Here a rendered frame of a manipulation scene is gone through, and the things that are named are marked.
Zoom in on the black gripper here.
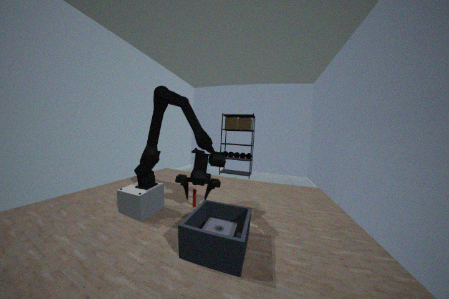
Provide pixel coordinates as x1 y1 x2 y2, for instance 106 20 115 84
175 164 221 199

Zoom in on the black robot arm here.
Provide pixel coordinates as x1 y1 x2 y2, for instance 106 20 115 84
134 86 226 190

